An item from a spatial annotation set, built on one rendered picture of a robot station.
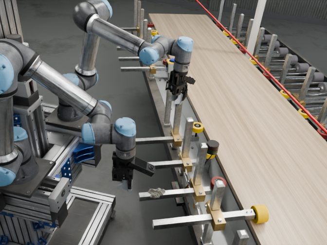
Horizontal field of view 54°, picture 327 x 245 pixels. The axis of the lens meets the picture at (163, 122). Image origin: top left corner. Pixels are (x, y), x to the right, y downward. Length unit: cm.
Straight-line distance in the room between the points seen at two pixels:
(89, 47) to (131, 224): 145
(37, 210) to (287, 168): 133
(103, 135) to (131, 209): 161
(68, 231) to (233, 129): 129
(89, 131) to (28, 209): 61
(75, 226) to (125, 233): 41
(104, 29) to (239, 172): 101
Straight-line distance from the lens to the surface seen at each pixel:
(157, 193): 166
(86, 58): 179
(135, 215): 268
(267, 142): 209
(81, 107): 125
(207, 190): 172
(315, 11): 829
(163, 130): 235
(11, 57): 112
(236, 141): 202
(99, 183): 291
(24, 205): 163
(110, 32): 148
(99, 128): 117
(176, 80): 155
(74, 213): 245
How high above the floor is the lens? 209
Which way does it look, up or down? 35 degrees down
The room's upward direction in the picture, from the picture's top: 5 degrees clockwise
